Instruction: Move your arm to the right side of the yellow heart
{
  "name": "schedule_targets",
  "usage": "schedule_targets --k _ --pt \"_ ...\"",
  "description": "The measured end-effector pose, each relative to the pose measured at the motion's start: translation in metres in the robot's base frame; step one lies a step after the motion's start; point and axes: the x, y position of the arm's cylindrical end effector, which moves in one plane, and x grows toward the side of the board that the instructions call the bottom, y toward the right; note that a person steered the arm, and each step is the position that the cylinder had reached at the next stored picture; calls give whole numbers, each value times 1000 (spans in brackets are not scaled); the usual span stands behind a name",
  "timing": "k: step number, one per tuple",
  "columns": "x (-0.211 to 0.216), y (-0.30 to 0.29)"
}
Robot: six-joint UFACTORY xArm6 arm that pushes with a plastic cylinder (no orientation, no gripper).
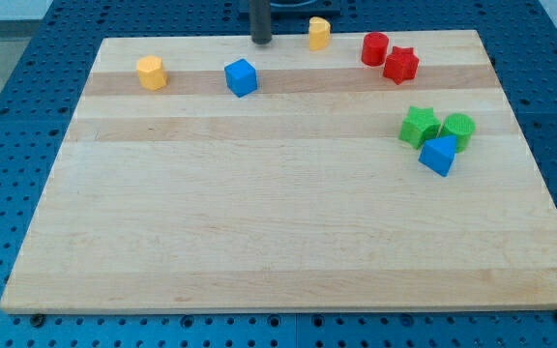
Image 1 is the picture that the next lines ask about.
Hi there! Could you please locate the wooden board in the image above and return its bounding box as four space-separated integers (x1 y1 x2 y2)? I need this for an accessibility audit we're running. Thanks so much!
0 30 557 314

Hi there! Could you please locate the yellow hexagon block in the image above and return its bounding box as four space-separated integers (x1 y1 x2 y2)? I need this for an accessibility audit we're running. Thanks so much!
136 55 168 91

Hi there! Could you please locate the red star block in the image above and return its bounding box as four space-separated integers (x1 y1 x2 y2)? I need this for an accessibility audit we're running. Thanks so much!
383 46 420 85

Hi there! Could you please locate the blue triangle block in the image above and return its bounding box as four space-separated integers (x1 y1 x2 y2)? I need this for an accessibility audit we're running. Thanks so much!
419 135 456 177

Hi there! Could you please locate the yellow heart block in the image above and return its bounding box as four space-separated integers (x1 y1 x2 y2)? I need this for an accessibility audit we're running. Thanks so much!
308 16 331 51

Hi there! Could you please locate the red cylinder block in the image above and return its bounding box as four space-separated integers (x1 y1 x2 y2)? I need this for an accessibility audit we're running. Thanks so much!
361 32 390 67

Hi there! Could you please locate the green cylinder block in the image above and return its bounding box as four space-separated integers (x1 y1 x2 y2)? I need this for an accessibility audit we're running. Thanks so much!
439 113 476 153

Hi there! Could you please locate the blue cube block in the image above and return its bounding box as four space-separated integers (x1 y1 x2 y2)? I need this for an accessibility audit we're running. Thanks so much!
224 58 258 98

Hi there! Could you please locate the green star block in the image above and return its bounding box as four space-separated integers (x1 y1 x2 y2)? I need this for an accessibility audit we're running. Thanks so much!
398 106 441 149

